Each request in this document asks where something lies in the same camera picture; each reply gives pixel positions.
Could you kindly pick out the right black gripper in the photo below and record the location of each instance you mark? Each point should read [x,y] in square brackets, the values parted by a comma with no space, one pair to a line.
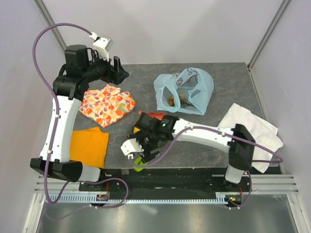
[146,155]

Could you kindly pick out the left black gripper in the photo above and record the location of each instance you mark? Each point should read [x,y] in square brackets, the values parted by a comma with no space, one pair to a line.
[116,74]

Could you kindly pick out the fake watermelon slice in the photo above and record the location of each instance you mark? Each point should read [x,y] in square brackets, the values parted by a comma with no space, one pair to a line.
[158,116]

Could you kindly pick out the fake green kiwi slice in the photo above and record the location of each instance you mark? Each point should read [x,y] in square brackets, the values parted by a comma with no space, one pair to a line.
[140,164]

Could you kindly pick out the light blue plastic bag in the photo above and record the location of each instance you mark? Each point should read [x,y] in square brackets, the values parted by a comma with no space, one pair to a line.
[194,83]

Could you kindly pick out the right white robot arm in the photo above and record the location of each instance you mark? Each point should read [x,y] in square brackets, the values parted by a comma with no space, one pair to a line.
[152,132]

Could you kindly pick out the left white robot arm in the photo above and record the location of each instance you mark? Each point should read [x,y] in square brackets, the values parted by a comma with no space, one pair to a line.
[83,65]

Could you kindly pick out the fake brown grape bunch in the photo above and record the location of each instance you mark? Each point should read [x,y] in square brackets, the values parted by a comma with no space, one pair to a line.
[182,100]

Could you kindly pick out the blue ceramic plate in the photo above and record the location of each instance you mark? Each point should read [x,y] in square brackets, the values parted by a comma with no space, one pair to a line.
[135,128]

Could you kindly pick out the floral orange cloth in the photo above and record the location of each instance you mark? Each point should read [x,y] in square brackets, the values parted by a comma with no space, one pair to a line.
[106,106]

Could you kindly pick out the white towel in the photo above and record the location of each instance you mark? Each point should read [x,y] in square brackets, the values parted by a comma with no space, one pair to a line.
[263,132]

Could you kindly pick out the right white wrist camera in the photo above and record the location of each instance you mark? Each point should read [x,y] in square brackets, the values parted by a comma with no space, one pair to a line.
[130,147]

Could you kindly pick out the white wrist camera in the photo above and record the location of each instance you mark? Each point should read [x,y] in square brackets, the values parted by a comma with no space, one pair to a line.
[102,45]
[130,147]

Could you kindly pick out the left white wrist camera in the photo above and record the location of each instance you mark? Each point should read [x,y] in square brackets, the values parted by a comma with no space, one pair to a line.
[102,45]

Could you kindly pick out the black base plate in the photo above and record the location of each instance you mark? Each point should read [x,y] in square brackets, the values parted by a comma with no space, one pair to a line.
[211,178]

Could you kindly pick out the light blue cable duct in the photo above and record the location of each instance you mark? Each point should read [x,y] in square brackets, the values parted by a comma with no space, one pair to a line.
[99,199]

